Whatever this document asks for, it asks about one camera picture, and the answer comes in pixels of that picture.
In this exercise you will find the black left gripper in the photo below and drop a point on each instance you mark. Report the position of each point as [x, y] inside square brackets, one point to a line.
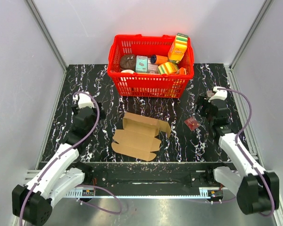
[102, 114]

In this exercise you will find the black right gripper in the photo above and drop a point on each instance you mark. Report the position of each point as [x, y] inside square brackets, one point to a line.
[203, 102]

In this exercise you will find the brown cardboard box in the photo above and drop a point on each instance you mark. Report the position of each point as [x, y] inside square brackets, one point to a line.
[138, 137]

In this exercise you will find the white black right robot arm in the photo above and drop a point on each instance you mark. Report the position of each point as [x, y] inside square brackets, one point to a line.
[256, 190]

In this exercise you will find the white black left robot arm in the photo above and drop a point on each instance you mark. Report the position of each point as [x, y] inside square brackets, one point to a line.
[34, 201]

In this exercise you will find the pink white small box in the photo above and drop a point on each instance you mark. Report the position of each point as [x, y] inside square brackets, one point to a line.
[152, 68]

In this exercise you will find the teal white small box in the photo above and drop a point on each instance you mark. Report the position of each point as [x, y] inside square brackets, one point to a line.
[141, 64]

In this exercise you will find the small red plastic packet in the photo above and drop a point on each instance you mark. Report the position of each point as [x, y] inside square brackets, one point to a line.
[192, 123]

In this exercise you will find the small orange packet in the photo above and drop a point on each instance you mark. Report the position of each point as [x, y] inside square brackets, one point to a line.
[181, 71]

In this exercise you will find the red plastic shopping basket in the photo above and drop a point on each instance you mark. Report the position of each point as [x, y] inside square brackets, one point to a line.
[146, 84]

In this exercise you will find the white round lid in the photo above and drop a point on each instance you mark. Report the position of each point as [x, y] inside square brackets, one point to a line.
[128, 71]

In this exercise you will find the yellow green sponge pack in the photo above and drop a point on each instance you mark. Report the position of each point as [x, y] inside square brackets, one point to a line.
[167, 68]

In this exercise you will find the tall orange sponge pack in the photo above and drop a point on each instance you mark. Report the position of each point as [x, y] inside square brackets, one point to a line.
[178, 48]

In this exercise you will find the orange cylindrical can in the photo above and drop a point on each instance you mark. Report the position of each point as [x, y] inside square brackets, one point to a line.
[158, 60]

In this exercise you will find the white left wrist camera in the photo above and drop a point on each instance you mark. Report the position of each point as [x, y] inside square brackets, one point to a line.
[83, 101]

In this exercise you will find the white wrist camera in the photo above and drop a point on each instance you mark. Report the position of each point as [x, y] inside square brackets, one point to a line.
[83, 101]
[219, 93]

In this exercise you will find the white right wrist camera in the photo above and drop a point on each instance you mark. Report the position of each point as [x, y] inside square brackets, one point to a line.
[219, 93]

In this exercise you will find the aluminium slotted rail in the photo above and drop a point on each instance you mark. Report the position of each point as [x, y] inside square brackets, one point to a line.
[187, 188]

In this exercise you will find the right aluminium frame post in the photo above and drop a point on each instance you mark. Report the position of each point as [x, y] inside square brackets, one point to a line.
[257, 21]

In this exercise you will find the aluminium frame post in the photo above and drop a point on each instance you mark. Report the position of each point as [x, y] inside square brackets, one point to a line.
[41, 24]
[257, 21]

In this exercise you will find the left aluminium frame post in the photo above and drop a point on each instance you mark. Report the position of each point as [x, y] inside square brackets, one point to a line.
[41, 24]

